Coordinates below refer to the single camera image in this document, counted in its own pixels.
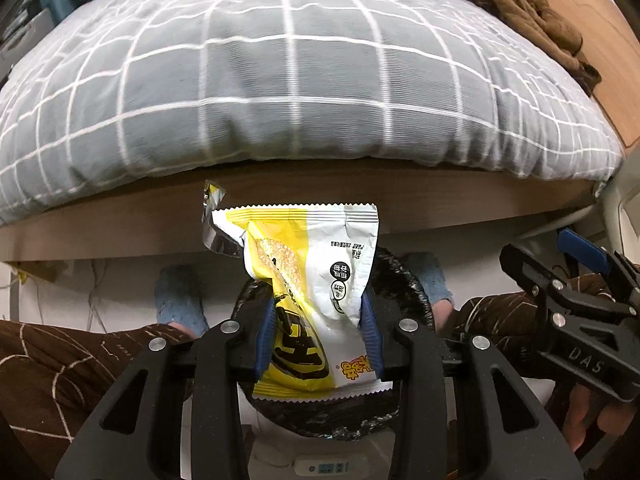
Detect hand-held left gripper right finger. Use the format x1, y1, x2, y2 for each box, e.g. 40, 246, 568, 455
360, 293, 586, 480

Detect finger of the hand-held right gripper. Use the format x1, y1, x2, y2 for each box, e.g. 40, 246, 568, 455
499, 242, 577, 322
558, 227, 640, 307

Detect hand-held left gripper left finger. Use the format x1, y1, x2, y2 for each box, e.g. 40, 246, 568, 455
52, 300, 277, 480

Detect bin with black bag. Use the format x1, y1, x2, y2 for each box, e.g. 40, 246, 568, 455
232, 247, 436, 441

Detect yellow snack packet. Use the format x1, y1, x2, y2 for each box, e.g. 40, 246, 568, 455
201, 182, 393, 403

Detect person's right hand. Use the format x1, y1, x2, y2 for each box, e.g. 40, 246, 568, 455
561, 374, 640, 449

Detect white furniture piece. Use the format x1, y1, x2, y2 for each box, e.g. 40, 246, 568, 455
525, 160, 640, 271

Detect person's right leg brown pants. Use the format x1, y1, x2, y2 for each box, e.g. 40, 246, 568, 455
440, 277, 616, 376

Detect person's leg brown pants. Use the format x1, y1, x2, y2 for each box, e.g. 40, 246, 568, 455
440, 277, 616, 376
0, 317, 201, 480

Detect person's right foot blue sock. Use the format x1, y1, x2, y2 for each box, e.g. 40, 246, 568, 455
400, 252, 455, 331

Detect person's foot blue sock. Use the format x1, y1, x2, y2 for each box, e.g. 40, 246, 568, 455
400, 252, 455, 331
154, 265, 210, 337

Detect person's left foot blue sock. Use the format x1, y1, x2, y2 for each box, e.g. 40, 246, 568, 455
154, 265, 210, 337

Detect white digital scale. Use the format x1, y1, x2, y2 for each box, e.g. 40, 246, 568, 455
245, 405, 401, 480

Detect wooden headboard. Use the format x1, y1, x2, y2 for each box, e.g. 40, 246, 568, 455
515, 0, 640, 148

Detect person's left leg brown pants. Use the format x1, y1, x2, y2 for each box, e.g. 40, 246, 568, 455
0, 317, 201, 480

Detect brown jacket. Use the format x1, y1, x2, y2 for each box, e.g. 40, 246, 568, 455
470, 0, 603, 97

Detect grey suitcase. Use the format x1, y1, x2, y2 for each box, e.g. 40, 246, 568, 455
0, 5, 56, 86

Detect teal suitcase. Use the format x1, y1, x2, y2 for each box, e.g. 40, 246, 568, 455
40, 0, 81, 23

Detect wooden bed frame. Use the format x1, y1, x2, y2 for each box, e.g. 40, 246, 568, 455
0, 162, 601, 263

